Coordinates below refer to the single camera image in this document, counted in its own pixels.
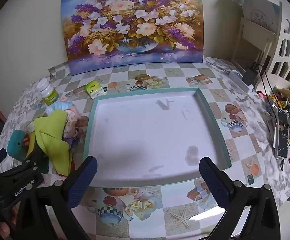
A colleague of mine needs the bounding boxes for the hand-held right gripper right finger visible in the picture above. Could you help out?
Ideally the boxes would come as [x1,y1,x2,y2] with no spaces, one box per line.
[199,157,281,240]

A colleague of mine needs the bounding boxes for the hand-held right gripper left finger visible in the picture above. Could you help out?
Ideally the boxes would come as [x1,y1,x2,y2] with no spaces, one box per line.
[12,156,98,240]

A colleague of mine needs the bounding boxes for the yellow-green cloth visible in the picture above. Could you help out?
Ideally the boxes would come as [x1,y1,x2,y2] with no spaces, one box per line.
[34,109,73,177]

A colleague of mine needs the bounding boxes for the pink floral cloth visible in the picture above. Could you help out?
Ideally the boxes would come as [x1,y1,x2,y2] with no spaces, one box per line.
[64,104,89,138]

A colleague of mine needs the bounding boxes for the white tray with teal rim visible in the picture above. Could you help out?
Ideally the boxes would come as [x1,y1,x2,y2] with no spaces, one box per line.
[83,87,233,188]

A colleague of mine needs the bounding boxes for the blue face mask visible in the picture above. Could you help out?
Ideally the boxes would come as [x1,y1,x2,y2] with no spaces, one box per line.
[46,101,73,117]

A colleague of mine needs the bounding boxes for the person's left hand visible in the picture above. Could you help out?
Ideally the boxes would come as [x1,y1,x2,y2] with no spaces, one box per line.
[0,219,19,240]

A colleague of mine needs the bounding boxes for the white bottle with green label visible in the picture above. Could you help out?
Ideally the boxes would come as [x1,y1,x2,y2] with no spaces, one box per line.
[36,78,59,106]

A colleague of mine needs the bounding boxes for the smartphone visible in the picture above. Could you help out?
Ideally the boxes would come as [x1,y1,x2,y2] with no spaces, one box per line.
[273,107,290,159]

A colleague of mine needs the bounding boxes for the green tissue packet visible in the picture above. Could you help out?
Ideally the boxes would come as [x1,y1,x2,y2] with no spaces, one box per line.
[84,80,103,99]

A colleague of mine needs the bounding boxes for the white power strip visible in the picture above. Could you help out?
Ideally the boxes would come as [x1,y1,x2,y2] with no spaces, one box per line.
[228,70,254,93]

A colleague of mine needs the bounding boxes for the black charger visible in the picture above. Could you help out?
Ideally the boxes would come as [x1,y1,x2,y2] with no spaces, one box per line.
[242,66,259,85]

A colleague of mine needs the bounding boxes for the white lattice shelf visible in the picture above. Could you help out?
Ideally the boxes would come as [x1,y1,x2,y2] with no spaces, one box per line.
[270,19,290,83]

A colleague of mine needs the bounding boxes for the white folding chair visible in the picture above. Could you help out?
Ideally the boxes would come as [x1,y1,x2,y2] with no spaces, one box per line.
[231,17,278,71]

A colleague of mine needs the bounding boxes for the floral painting canvas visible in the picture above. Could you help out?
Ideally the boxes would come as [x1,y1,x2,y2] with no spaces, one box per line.
[60,0,205,76]

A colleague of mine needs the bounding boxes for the black cable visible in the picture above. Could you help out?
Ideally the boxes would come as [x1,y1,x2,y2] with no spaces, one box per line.
[252,62,285,105]

